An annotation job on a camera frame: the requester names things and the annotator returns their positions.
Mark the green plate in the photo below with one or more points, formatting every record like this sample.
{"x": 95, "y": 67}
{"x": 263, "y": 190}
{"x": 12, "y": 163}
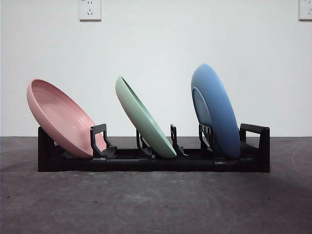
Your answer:
{"x": 143, "y": 119}

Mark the blue plate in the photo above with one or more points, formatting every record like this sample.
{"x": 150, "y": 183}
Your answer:
{"x": 217, "y": 104}

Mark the pink plate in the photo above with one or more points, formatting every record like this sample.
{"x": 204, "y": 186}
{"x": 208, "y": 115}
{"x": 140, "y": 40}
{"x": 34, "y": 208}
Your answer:
{"x": 61, "y": 117}

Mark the black plastic dish rack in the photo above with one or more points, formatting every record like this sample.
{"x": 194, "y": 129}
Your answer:
{"x": 170, "y": 164}

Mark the white wall socket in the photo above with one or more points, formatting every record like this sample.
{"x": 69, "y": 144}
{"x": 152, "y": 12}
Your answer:
{"x": 306, "y": 9}
{"x": 90, "y": 9}

